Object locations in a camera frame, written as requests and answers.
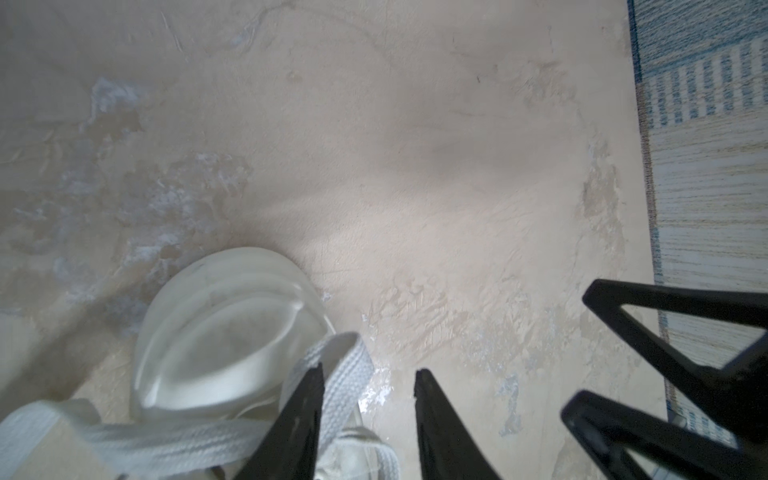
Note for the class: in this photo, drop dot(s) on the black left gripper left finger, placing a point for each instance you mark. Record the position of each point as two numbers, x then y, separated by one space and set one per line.
290 448

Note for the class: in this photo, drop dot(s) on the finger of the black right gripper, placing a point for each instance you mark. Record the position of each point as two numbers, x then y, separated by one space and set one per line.
711 346
609 431

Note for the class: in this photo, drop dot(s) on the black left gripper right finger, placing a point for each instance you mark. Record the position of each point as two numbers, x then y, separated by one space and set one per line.
446 448

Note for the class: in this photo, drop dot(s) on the white sneaker shoe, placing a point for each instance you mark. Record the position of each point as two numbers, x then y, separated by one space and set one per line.
225 343

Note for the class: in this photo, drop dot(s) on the white shoelace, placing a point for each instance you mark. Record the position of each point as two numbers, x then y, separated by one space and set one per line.
177 447

